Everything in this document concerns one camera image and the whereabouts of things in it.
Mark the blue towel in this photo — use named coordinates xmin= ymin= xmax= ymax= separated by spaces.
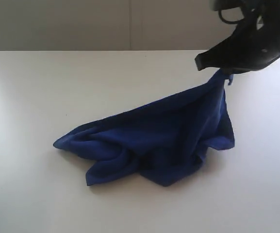
xmin=53 ymin=70 xmax=235 ymax=186

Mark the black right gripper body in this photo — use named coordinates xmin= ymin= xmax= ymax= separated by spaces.
xmin=228 ymin=0 xmax=280 ymax=73

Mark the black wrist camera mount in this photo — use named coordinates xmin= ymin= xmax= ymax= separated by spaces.
xmin=209 ymin=0 xmax=255 ymax=25

